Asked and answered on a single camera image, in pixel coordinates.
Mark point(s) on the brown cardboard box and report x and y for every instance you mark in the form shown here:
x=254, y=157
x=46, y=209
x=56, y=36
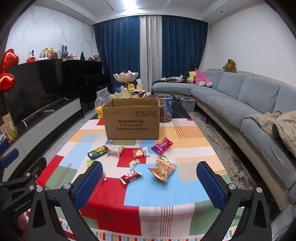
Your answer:
x=130, y=125

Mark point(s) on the orange gold snack packet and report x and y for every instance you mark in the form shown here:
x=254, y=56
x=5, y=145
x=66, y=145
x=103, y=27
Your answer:
x=159, y=173

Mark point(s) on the black upright piano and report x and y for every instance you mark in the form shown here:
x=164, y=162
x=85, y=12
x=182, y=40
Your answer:
x=92, y=78

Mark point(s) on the grey storage bin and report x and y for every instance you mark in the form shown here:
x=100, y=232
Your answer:
x=187, y=104

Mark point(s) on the clear plastic bag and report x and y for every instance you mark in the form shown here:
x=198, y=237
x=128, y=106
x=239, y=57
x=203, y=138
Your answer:
x=103, y=98

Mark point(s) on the grey rabbit plush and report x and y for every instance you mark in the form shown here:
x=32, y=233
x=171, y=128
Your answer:
x=64, y=52

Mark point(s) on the white home camera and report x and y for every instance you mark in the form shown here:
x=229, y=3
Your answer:
x=32, y=54

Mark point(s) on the colourful booklets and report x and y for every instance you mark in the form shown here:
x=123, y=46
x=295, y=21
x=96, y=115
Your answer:
x=9, y=127

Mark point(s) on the small red box toy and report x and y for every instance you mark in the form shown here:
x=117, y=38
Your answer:
x=55, y=55

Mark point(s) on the clear-wrapped yellow wedge cake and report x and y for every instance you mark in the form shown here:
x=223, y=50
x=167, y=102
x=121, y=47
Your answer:
x=140, y=152

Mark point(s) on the gold ornament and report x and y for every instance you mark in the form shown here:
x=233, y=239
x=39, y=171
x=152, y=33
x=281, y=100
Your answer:
x=47, y=53

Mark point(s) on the black cone ornament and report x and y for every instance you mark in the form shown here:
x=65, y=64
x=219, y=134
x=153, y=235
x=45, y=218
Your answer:
x=82, y=56

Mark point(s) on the small pink plush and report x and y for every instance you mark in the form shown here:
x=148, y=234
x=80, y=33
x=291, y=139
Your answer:
x=74, y=56

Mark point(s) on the lotus-shaped fruit tray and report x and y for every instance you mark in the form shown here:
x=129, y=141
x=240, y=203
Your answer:
x=125, y=76

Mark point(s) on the yellow plush toy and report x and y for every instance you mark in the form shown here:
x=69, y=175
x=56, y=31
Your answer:
x=191, y=76

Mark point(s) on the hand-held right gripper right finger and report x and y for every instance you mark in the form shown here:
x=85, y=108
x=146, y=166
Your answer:
x=210, y=185

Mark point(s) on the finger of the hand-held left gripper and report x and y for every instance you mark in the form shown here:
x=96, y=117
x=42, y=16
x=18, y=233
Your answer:
x=34, y=166
x=10, y=156

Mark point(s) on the clear-wrapped green candy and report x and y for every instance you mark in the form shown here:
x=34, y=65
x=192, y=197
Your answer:
x=134, y=163

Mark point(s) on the yellow tissue holder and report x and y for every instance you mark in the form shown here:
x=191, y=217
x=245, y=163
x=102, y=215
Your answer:
x=138, y=84

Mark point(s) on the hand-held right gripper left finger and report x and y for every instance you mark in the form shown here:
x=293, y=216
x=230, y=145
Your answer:
x=89, y=185

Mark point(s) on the small clear wrapped candy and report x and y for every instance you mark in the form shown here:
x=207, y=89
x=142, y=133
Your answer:
x=103, y=178

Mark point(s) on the white sheer curtain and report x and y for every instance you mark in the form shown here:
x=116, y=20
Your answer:
x=151, y=51

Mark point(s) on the grey corner sofa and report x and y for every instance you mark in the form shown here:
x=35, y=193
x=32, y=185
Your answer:
x=249, y=92

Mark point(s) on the brown plush toy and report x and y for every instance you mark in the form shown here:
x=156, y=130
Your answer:
x=230, y=66

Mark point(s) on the black flat television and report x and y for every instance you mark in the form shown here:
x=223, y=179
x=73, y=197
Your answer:
x=34, y=88

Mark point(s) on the small brown toy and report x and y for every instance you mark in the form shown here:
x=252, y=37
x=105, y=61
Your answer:
x=94, y=58

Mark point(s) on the pink plush toy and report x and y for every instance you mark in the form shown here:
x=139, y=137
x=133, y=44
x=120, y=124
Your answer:
x=202, y=77

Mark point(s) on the yellow-green snack packet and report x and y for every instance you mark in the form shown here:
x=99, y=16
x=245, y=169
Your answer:
x=89, y=163

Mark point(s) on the yellow bear figure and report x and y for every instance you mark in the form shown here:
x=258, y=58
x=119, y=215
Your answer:
x=99, y=112

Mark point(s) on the grey patterned rug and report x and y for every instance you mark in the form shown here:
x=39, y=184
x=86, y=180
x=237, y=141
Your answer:
x=222, y=143

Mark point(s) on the dark red snack packet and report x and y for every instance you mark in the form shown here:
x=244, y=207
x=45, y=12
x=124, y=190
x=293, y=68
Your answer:
x=130, y=177

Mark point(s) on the person's left hand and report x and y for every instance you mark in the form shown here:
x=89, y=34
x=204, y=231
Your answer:
x=23, y=223

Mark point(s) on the magenta snack packet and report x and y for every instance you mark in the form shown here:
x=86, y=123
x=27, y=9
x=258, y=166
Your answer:
x=161, y=146

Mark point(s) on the grey television cabinet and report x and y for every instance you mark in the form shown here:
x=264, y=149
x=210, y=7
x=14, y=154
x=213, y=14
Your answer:
x=57, y=111

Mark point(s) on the dark green snack packet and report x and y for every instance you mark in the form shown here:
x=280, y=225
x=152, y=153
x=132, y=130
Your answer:
x=97, y=153

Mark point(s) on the red heart balloon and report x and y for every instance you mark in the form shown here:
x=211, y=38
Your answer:
x=7, y=82
x=10, y=59

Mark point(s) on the blue curtain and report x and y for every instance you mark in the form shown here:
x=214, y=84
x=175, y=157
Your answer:
x=182, y=46
x=118, y=51

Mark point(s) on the crumpled packaging pile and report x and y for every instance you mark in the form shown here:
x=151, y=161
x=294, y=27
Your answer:
x=175, y=79

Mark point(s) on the white snack packet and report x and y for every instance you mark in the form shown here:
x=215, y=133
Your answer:
x=114, y=150

